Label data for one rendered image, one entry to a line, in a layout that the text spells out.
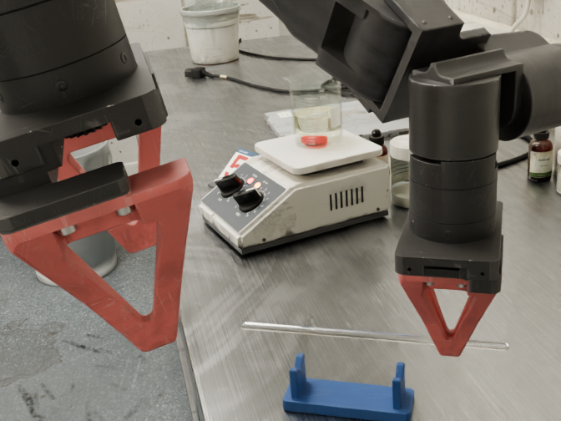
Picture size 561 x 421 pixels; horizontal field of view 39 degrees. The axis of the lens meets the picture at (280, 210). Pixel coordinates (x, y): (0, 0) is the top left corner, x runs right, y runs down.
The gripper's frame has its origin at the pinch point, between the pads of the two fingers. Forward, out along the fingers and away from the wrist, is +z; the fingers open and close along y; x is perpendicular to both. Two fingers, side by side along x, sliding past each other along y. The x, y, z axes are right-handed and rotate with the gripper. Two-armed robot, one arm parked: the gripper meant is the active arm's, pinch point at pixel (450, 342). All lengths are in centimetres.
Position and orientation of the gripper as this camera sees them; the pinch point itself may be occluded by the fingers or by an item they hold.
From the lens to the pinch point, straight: 59.8
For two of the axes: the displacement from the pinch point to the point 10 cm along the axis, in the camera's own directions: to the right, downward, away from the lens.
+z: 0.7, 9.2, 3.7
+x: -9.6, -0.4, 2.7
